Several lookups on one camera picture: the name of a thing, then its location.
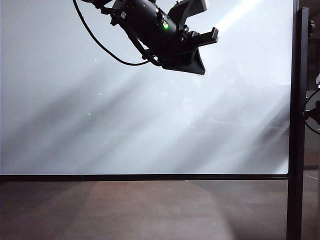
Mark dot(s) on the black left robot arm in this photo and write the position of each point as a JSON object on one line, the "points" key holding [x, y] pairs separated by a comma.
{"points": [[140, 12]]}

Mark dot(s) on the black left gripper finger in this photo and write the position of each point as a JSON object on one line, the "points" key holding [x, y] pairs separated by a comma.
{"points": [[190, 62], [206, 37]]}

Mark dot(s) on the black stand clamp knob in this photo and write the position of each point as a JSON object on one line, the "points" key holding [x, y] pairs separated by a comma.
{"points": [[312, 28]]}

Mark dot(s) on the white whiteboard with black frame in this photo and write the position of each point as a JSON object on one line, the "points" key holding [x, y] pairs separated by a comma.
{"points": [[125, 125]]}

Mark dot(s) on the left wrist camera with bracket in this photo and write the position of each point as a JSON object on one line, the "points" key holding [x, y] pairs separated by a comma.
{"points": [[198, 5]]}

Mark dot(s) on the black whiteboard stand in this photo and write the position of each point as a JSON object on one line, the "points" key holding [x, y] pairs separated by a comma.
{"points": [[300, 150]]}

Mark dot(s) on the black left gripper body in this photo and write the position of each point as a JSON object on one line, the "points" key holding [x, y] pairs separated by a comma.
{"points": [[172, 42]]}

